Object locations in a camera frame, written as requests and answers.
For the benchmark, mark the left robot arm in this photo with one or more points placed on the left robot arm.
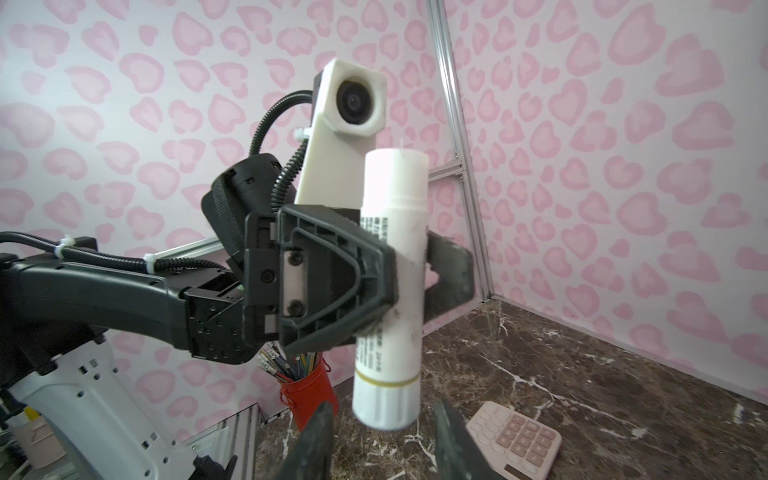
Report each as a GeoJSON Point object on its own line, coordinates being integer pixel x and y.
{"type": "Point", "coordinates": [57, 305]}

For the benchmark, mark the red pencil holder cup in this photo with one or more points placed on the red pencil holder cup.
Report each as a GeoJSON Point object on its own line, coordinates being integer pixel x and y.
{"type": "Point", "coordinates": [303, 397]}

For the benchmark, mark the white glue stick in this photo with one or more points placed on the white glue stick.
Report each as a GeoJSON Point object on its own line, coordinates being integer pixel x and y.
{"type": "Point", "coordinates": [386, 389]}

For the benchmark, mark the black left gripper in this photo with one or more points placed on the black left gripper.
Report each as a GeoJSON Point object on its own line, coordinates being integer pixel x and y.
{"type": "Point", "coordinates": [309, 277]}

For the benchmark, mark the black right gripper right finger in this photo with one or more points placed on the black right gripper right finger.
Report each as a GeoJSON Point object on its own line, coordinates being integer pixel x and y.
{"type": "Point", "coordinates": [457, 454]}

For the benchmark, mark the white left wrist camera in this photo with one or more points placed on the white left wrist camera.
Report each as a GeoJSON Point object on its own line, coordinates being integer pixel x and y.
{"type": "Point", "coordinates": [349, 108]}

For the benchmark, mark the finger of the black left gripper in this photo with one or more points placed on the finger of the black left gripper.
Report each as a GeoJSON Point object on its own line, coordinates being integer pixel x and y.
{"type": "Point", "coordinates": [454, 266]}

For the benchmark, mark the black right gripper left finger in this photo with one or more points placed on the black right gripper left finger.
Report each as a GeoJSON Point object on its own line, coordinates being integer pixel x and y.
{"type": "Point", "coordinates": [311, 457]}

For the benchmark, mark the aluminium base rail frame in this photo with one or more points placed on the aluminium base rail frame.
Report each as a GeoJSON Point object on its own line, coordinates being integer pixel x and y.
{"type": "Point", "coordinates": [234, 436]}

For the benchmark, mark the pink desk calculator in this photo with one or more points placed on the pink desk calculator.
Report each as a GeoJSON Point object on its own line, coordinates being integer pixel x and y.
{"type": "Point", "coordinates": [515, 446]}

